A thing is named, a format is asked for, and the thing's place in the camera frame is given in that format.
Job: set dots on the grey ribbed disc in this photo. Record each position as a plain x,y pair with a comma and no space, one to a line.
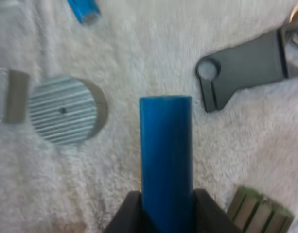
66,110

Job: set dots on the bright blue cylinder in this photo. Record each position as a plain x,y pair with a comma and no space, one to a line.
85,9
166,155

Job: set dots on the white block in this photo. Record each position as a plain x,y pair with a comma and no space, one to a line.
10,95

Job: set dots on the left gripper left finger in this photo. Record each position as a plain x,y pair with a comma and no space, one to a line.
129,216

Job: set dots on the flat black bracket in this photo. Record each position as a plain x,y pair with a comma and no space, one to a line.
241,70

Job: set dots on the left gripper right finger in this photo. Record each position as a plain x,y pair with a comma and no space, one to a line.
212,216

